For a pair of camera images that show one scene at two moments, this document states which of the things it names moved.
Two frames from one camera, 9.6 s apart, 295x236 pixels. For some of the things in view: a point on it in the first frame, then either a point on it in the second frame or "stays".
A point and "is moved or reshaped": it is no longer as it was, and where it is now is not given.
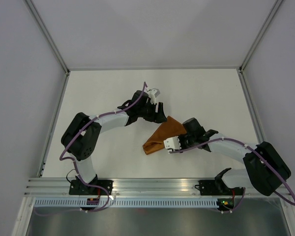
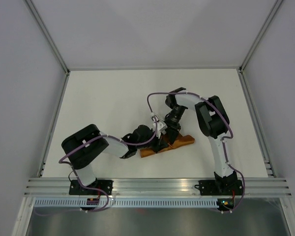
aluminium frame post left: x=48 y=36 stays
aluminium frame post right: x=254 y=45 stays
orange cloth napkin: x=170 y=129 is moved or reshaped
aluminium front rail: x=140 y=187 stays
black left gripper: x=157 y=117 → x=160 y=144
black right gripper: x=180 y=137 → x=172 y=131
